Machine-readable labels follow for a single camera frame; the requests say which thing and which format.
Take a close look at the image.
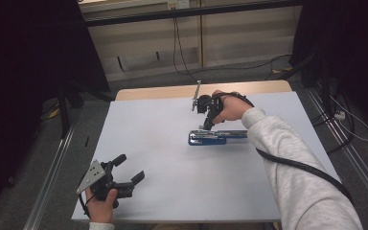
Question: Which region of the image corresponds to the person's left hand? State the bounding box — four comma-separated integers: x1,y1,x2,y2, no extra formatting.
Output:
84,187,119,224

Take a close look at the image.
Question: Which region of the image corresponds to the white wall socket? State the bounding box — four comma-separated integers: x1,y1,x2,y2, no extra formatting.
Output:
167,0,192,11

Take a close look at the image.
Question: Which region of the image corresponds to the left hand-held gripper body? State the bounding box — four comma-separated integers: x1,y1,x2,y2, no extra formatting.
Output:
76,159,135,210

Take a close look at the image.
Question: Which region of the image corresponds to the dark curtain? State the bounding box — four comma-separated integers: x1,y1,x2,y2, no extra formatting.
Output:
0,0,111,219
290,0,368,135

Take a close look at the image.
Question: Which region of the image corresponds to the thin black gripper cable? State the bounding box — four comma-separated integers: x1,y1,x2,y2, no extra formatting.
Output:
78,191,96,219

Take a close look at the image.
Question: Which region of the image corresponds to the aluminium floor rail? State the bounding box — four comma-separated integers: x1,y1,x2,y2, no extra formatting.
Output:
22,126,77,230
304,85,368,219

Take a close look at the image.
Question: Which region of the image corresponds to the black wall cable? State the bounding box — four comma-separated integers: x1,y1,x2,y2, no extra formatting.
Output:
172,17,294,82

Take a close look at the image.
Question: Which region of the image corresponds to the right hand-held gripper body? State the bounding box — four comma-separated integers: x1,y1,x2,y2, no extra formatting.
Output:
191,80,225,120

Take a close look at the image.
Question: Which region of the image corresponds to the black floor cable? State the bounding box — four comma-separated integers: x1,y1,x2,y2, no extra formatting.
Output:
310,102,357,155

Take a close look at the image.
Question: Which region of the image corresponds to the blue and silver stapler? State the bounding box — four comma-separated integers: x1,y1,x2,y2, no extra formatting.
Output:
187,128,249,147

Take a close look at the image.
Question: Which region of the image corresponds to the black horizontal bar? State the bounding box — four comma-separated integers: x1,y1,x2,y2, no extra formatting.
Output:
83,0,303,29

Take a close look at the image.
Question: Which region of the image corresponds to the person's right hand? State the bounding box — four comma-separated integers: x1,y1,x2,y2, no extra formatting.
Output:
210,89,254,126

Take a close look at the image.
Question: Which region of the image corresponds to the white floor cable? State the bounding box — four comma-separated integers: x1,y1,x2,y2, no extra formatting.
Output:
329,95,368,143

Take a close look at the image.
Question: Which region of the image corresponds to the white table mat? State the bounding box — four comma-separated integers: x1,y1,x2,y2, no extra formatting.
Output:
70,91,342,224

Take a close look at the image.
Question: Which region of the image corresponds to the black metal stand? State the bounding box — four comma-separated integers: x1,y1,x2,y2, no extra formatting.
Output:
56,80,116,139

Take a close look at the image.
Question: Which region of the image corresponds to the thick black gripper cable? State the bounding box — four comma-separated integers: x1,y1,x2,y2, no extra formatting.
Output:
216,91,355,205

